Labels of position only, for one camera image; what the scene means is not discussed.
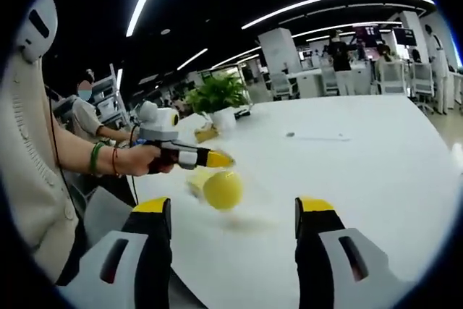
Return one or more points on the black monitor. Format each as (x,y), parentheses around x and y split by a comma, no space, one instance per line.
(403,36)

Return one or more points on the grey chair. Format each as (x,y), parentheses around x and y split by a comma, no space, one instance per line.
(108,218)

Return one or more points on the white chest device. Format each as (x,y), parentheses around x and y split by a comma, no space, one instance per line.
(36,26)

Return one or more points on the small grey object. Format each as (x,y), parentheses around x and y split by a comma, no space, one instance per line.
(290,134)

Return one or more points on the dark hanging sign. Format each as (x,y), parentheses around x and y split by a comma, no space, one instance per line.
(365,34)

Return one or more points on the curved ceiling light strip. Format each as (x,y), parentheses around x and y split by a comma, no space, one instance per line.
(336,5)

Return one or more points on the potted green plant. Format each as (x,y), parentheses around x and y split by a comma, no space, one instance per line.
(218,93)

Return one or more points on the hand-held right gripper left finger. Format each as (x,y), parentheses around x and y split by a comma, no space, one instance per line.
(115,258)

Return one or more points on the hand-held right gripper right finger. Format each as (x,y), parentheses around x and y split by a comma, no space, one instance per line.
(347,258)

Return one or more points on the yellow tissue box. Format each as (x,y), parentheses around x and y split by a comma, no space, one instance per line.
(206,134)

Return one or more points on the person's left hand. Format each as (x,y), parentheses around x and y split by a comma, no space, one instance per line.
(137,160)

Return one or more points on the person's cream cardigan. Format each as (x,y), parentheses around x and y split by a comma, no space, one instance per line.
(32,164)

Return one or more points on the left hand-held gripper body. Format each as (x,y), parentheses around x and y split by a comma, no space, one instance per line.
(159,121)

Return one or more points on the white metal shelf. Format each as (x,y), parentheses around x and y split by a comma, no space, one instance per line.
(110,97)

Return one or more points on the yellow round silicone block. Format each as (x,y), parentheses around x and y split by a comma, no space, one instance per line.
(222,191)

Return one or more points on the small black device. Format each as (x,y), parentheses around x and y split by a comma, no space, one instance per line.
(243,113)

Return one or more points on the person's black trousers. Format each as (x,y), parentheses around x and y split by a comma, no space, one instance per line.
(74,254)

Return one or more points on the white office chair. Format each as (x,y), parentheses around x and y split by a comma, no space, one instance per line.
(423,83)
(393,78)

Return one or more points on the yellow rectangular silicone block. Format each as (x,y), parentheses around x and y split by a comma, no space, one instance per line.
(197,184)

